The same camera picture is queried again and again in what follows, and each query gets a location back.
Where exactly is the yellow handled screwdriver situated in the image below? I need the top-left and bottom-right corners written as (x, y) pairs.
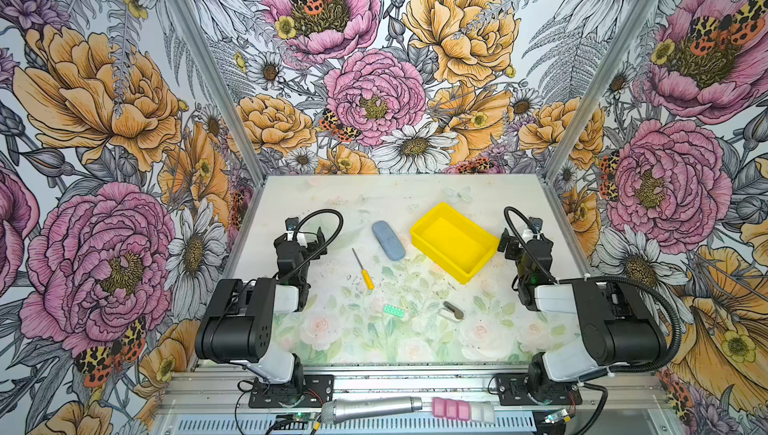
top-left (352, 249), bottom-right (375, 291)

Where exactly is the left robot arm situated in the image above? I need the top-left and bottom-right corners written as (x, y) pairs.
top-left (195, 218), bottom-right (327, 394)

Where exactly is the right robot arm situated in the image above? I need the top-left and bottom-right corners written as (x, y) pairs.
top-left (498, 219), bottom-right (682, 404)

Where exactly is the yellow plastic bin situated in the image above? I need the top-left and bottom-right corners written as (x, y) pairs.
top-left (410, 203), bottom-right (499, 285)

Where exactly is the blue glasses case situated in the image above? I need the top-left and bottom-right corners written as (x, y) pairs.
top-left (372, 220), bottom-right (406, 261)

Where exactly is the grey metal clip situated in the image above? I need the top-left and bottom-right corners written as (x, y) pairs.
top-left (438, 301), bottom-right (465, 323)

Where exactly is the green lego brick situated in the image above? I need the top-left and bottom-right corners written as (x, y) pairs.
top-left (383, 304), bottom-right (406, 319)

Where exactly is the silver microphone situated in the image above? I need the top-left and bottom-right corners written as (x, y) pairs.
top-left (319, 396), bottom-right (423, 424)

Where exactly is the pink white ribbed object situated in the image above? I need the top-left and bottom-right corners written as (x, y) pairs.
top-left (431, 397), bottom-right (496, 424)

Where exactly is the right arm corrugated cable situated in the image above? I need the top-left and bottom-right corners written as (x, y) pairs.
top-left (502, 206), bottom-right (683, 374)

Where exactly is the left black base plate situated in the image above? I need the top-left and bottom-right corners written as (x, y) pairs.
top-left (248, 375), bottom-right (335, 409)

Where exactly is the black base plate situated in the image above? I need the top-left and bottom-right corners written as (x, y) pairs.
top-left (248, 375), bottom-right (335, 409)
top-left (493, 373), bottom-right (582, 406)

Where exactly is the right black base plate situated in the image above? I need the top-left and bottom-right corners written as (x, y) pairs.
top-left (493, 373), bottom-right (582, 406)

